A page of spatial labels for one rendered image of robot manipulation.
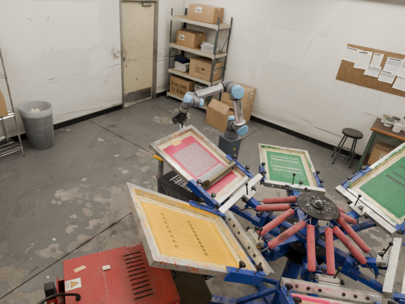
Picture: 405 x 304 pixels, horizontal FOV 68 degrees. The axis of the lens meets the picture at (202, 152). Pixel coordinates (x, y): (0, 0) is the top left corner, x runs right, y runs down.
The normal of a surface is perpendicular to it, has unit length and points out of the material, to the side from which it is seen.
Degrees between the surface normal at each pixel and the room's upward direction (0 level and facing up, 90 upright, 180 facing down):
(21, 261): 0
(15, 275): 0
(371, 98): 90
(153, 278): 0
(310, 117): 90
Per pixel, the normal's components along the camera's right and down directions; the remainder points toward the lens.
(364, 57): -0.60, 0.33
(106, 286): 0.11, -0.86
